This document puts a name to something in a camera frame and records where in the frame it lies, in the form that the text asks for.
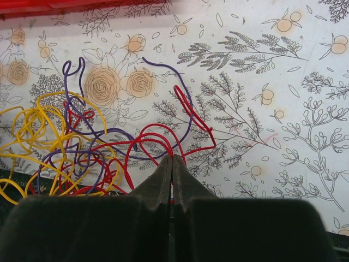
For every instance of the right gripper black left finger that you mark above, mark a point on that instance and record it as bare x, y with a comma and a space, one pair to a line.
132, 227

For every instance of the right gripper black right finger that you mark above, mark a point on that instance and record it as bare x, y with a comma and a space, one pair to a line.
209, 228

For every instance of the red double plastic bin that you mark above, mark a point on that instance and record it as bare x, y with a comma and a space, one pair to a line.
23, 6

